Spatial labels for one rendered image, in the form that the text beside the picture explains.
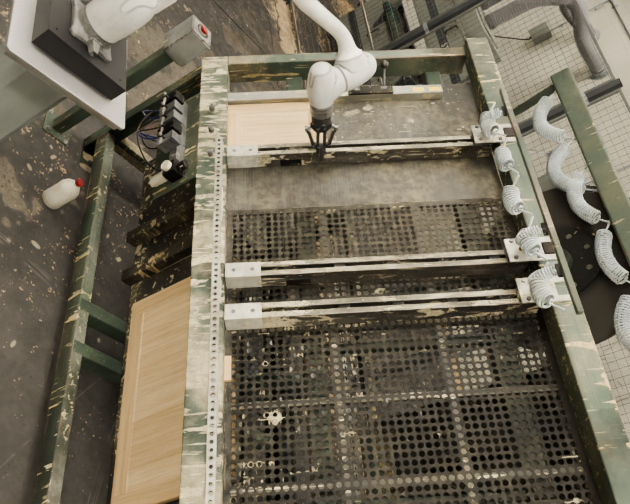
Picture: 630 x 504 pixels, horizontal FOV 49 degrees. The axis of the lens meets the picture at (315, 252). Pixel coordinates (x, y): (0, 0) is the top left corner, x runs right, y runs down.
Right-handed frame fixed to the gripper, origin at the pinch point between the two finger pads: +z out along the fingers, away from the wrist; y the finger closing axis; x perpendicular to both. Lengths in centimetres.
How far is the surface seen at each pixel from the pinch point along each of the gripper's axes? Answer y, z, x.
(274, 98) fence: -17.6, 4.1, 39.1
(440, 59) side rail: 60, 5, 63
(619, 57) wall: 367, 286, 425
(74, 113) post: -113, 25, 60
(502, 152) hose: 67, -13, -18
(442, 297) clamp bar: 37, 2, -71
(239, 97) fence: -33, 4, 41
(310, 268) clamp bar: -8, 2, -56
